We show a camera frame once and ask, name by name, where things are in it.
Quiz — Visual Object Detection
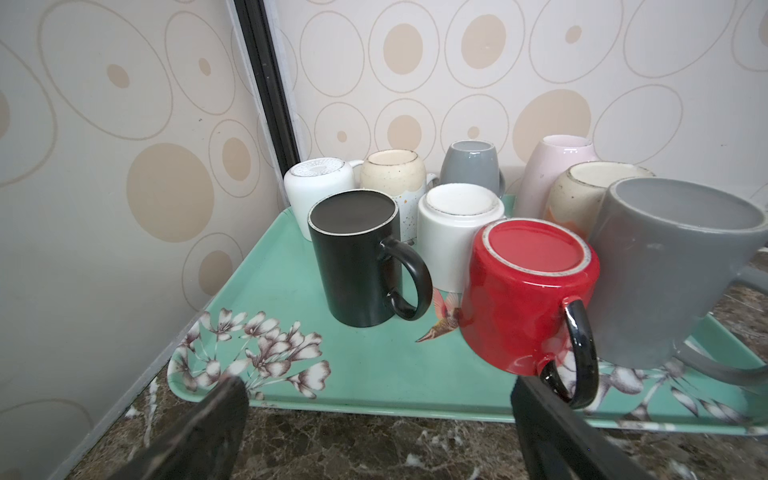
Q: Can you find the black corner frame post left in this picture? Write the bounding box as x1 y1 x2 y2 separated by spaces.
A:
234 0 300 176

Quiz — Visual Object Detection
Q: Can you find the white ribbed mug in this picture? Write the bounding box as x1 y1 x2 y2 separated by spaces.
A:
284 157 364 241

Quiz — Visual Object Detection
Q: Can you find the cream and peach mug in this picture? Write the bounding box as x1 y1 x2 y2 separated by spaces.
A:
543 161 655 240

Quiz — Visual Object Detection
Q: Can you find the pink mug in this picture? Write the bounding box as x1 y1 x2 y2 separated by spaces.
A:
512 134 597 218

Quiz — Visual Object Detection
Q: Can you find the small grey mug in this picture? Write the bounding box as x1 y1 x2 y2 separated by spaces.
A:
439 140 506 198

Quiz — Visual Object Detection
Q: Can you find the large grey mug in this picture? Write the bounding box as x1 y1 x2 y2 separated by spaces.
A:
587 177 767 387

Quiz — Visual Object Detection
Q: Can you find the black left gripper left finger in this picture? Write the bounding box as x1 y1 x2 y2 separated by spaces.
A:
111 377 249 479

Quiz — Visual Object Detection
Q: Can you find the green floral tray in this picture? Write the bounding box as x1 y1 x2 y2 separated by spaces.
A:
167 210 767 436

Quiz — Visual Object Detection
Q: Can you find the red mug black handle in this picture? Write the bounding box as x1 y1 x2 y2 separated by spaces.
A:
460 218 600 409

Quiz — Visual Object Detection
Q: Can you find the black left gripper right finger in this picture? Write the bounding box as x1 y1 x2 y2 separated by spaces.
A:
511 377 651 480

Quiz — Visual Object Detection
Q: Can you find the cream speckled mug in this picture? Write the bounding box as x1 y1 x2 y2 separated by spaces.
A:
360 149 438 244

